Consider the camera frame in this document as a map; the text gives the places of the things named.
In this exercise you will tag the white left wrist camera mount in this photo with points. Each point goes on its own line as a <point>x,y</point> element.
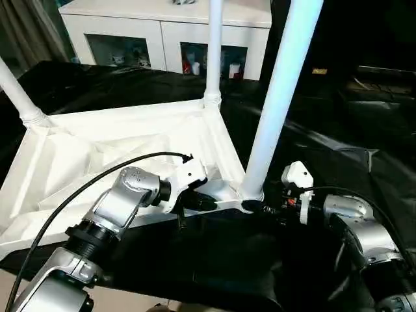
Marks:
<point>188,172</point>

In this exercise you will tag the white plastic table leg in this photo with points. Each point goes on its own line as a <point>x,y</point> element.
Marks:
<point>282,81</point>
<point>214,48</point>
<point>16,94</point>

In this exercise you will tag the black work mat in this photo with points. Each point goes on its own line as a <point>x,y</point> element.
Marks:
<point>325,146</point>

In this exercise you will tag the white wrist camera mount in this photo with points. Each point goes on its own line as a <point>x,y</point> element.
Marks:
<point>297,174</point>
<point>188,172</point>

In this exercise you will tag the small yellow label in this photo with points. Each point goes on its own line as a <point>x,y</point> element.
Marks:
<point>320,71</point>

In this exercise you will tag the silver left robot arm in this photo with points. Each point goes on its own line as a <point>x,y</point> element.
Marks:
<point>120,208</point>

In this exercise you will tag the grey curtain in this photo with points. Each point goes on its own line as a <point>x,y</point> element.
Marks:
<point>29,32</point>

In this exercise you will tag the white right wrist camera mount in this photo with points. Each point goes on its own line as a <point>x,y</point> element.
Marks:
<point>297,174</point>

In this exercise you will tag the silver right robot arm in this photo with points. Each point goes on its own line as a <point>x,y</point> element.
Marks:
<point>373,234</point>

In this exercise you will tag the dark item on cabinet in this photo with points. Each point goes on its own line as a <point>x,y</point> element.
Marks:
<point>182,2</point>

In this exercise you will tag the white plastic table top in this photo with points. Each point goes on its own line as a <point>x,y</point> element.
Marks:
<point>97,130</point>

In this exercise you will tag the white glass-door cabinet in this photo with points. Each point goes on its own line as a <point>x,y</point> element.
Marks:
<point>130,22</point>

